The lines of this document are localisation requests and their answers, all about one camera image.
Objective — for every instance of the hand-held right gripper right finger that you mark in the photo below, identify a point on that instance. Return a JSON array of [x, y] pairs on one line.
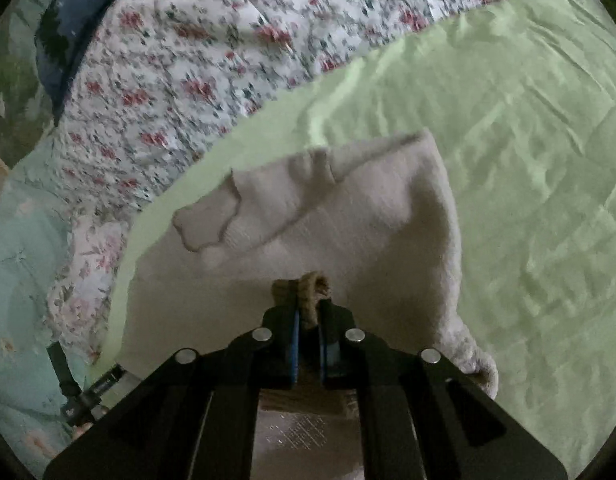
[[324, 356]]

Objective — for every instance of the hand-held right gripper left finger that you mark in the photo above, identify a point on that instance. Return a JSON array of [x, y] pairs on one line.
[[296, 350]]

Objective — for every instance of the beige knitted garment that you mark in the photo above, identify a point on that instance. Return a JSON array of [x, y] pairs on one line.
[[338, 220]]

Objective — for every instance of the pale teal floral sheet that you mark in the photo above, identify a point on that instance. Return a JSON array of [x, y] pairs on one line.
[[22, 285]]

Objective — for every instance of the light green bedsheet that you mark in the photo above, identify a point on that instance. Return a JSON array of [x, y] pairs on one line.
[[513, 160]]

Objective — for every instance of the floral quilt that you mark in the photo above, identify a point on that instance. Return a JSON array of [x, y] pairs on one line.
[[187, 60]]

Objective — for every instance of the green leaf-patterned curtain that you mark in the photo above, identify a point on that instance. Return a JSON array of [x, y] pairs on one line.
[[12, 85]]

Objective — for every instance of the dark blue pillow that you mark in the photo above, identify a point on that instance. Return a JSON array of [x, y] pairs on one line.
[[72, 10]]

